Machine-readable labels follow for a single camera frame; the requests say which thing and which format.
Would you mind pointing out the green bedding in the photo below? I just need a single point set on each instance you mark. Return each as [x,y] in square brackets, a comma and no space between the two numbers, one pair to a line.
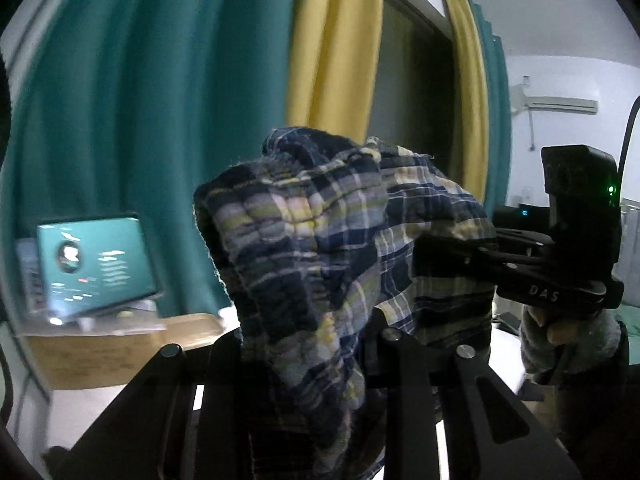
[631,322]

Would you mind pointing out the yellow curtain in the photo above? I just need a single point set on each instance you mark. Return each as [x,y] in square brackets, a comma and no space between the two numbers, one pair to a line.
[335,50]
[467,85]

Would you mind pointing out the dark window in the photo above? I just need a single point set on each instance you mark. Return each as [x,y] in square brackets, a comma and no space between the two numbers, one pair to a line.
[415,85]

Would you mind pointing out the white textured tablecloth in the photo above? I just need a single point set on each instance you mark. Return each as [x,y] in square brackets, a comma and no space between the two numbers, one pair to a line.
[80,420]

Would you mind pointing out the person's right hand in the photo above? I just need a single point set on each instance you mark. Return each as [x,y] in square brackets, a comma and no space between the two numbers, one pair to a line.
[555,332]

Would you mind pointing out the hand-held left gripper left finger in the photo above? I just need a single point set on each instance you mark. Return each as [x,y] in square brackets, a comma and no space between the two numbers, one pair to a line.
[165,385]

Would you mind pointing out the blue yellow plaid shirt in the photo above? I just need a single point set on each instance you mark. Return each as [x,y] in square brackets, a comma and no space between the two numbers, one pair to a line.
[300,240]

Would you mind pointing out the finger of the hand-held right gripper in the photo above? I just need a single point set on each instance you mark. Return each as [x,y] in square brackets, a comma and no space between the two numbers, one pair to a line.
[460,260]

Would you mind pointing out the tablet with teal screen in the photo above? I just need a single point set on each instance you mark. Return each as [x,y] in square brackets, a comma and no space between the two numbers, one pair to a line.
[95,265]

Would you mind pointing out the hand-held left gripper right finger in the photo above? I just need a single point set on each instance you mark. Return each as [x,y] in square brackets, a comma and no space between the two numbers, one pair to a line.
[415,410]

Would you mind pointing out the white air conditioner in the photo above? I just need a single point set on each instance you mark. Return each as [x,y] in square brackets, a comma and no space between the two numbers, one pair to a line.
[560,102]

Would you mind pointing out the teal curtain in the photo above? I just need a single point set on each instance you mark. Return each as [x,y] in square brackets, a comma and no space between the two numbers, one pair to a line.
[497,110]
[150,85]

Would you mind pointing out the cardboard box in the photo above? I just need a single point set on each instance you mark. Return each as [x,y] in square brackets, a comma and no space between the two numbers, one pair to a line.
[100,355]

